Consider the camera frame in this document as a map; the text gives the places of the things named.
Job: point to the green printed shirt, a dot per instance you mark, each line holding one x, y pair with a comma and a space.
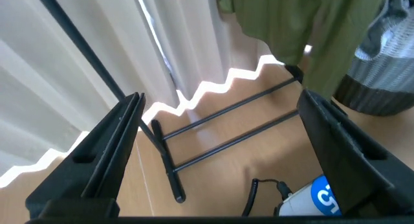
284, 20

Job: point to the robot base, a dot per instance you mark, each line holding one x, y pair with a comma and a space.
300, 201

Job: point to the black clothes rack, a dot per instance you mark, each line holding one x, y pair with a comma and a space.
74, 36

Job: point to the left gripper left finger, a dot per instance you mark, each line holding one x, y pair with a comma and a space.
97, 165

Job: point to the white laundry basket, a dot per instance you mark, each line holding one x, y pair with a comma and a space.
388, 72

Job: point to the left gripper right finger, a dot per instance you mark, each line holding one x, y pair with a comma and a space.
352, 172

